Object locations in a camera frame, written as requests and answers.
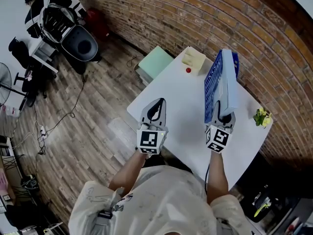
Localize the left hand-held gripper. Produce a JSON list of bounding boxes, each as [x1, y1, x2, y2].
[[135, 97, 170, 155]]

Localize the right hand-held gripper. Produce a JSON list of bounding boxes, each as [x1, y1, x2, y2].
[[204, 100, 237, 154]]

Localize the blue mesh file holder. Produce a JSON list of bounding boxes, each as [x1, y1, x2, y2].
[[203, 49, 240, 125]]

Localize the person's left forearm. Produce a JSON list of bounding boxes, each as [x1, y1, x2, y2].
[[108, 151, 148, 196]]

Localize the person's right forearm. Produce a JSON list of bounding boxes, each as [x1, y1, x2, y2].
[[206, 151, 229, 204]]

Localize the beige box with red button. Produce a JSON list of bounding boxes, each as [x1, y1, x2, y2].
[[181, 46, 206, 76]]

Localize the white table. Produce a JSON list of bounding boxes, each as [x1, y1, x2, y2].
[[126, 46, 273, 191]]

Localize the yellow flower plant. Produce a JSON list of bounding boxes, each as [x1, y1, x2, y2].
[[252, 107, 273, 129]]

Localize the person's black trousers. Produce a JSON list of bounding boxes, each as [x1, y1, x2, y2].
[[142, 154, 194, 175]]

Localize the person's white shirt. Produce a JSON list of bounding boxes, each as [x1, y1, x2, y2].
[[68, 165, 253, 235]]

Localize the yellow green toy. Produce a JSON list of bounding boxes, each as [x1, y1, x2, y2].
[[252, 195, 272, 218]]

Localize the red container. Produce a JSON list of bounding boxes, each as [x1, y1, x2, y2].
[[84, 7, 110, 43]]

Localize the white desk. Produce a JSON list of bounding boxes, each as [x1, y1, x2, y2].
[[28, 32, 60, 74]]

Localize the black swivel chair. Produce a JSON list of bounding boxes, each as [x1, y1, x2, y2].
[[8, 36, 58, 108]]

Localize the black standing fan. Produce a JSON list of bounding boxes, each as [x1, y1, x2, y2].
[[0, 62, 28, 108]]

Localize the black floor cable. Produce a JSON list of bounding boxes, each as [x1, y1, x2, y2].
[[45, 74, 87, 135]]

